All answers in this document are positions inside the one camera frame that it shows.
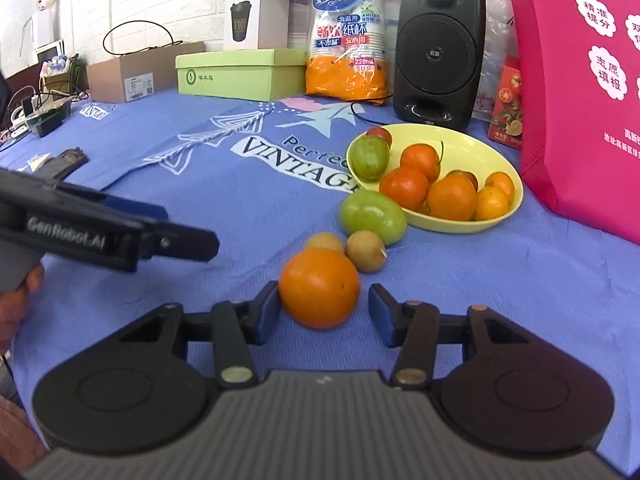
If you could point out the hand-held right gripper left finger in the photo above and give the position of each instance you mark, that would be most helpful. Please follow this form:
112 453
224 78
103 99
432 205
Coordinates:
270 313

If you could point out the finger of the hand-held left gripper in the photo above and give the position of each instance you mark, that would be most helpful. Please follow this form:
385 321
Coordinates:
187 245
135 208

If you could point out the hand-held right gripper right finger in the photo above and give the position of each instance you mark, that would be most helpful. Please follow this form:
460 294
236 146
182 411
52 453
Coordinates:
382 318

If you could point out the large orange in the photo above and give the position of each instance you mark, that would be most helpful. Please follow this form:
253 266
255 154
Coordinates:
451 199
319 289

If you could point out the small brown kiwi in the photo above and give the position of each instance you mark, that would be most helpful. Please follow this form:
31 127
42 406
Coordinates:
324 242
366 251

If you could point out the green jujube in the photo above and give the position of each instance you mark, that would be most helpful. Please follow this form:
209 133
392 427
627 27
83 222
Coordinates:
369 158
372 218

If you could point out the orange tangerine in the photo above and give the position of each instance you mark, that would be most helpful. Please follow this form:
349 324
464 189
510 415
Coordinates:
421 160
404 188

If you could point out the small yellow-orange citrus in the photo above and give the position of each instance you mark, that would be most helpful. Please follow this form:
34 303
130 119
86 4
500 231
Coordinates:
501 184
491 205

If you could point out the dark red passion fruit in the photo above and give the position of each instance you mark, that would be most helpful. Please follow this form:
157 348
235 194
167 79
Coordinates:
466 177
380 134

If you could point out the yellow-green plastic plate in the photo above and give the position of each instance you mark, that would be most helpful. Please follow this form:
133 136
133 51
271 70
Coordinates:
465 152

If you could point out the person's left hand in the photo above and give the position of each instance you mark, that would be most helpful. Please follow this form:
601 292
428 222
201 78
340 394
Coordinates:
22 305

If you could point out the blue printed tablecloth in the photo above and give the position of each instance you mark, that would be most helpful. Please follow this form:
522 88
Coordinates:
240 195

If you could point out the black charger box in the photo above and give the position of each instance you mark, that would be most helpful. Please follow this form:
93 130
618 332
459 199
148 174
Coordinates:
46 121

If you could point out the white power strip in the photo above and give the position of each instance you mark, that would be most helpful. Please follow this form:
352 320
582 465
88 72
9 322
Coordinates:
21 120

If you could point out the brown cardboard box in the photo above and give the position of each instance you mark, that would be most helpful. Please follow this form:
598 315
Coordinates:
135 77

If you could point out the olive storage bag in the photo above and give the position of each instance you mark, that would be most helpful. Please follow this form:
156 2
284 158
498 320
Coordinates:
62 75

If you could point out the green shoe box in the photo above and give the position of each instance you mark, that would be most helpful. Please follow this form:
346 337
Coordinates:
235 77

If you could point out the small white monitor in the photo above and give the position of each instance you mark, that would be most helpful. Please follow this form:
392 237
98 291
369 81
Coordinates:
49 52

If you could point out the white cup box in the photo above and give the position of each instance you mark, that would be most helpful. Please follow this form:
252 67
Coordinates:
255 15

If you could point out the red juice carton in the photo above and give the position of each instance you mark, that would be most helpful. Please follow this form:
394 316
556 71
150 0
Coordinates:
506 105

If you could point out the pack of paper cups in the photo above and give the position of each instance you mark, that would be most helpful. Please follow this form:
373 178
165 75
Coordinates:
347 50

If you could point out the pink tote bag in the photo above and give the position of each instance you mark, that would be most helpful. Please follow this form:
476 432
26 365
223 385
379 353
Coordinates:
560 125

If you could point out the black speaker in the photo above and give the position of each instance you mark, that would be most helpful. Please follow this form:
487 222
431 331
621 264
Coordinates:
439 55

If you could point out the floral plastic sheet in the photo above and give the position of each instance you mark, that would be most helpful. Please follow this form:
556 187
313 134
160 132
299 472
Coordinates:
495 20

